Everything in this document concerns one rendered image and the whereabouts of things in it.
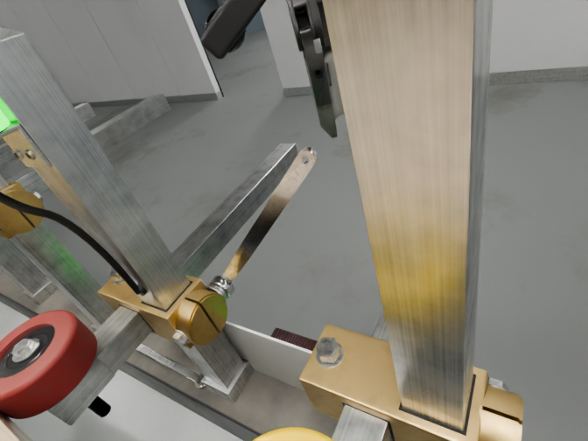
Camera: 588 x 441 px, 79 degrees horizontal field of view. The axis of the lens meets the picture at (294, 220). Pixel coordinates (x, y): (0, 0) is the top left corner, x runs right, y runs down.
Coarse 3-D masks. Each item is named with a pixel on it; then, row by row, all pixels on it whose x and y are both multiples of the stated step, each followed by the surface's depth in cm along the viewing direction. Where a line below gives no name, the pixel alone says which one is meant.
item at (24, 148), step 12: (0, 132) 21; (12, 132) 22; (24, 132) 22; (12, 144) 24; (24, 144) 23; (24, 156) 24; (36, 156) 23; (0, 192) 22; (12, 204) 23; (24, 204) 24; (48, 216) 25; (60, 216) 25; (72, 228) 26; (84, 240) 27; (132, 288) 31
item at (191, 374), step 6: (138, 348) 52; (144, 348) 52; (150, 348) 51; (144, 354) 51; (150, 354) 50; (156, 354) 50; (162, 354) 50; (156, 360) 50; (162, 360) 49; (168, 360) 49; (174, 360) 49; (168, 366) 48; (174, 366) 48; (180, 366) 48; (180, 372) 47; (186, 372) 47; (192, 372) 46; (192, 378) 46; (198, 378) 45; (198, 384) 45
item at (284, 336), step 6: (276, 330) 48; (282, 330) 48; (276, 336) 48; (282, 336) 47; (288, 336) 47; (294, 336) 47; (300, 336) 46; (288, 342) 46; (294, 342) 46; (300, 342) 46; (306, 342) 46; (312, 342) 45; (306, 348) 45; (312, 348) 45
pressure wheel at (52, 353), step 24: (48, 312) 31; (24, 336) 30; (48, 336) 29; (72, 336) 28; (0, 360) 28; (24, 360) 28; (48, 360) 26; (72, 360) 28; (0, 384) 26; (24, 384) 25; (48, 384) 26; (72, 384) 28; (0, 408) 26; (24, 408) 26; (48, 408) 27; (96, 408) 33
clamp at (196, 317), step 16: (112, 288) 37; (128, 288) 37; (192, 288) 34; (112, 304) 38; (128, 304) 35; (144, 304) 34; (176, 304) 33; (192, 304) 32; (208, 304) 33; (224, 304) 35; (144, 320) 36; (160, 320) 33; (176, 320) 32; (192, 320) 32; (208, 320) 33; (224, 320) 35; (176, 336) 32; (192, 336) 32; (208, 336) 34
